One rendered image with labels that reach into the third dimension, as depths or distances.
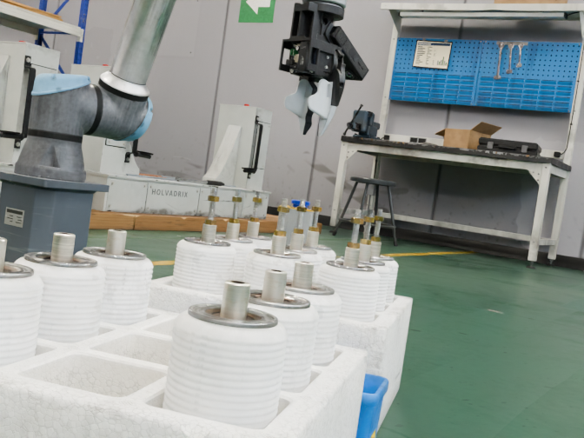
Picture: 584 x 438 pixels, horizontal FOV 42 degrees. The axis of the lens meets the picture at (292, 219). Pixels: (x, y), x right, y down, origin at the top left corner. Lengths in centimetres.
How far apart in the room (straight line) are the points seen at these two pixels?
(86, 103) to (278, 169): 545
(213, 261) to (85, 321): 41
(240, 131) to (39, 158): 337
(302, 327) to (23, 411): 26
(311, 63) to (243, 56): 624
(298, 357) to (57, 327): 25
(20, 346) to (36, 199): 96
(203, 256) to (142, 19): 70
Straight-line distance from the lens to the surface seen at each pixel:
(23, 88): 358
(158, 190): 416
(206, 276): 119
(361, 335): 110
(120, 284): 90
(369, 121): 589
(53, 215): 167
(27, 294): 72
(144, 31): 173
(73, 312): 81
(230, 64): 757
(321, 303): 83
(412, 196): 648
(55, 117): 170
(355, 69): 135
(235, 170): 497
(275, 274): 74
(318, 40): 127
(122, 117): 176
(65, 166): 169
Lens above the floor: 37
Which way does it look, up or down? 3 degrees down
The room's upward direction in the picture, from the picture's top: 8 degrees clockwise
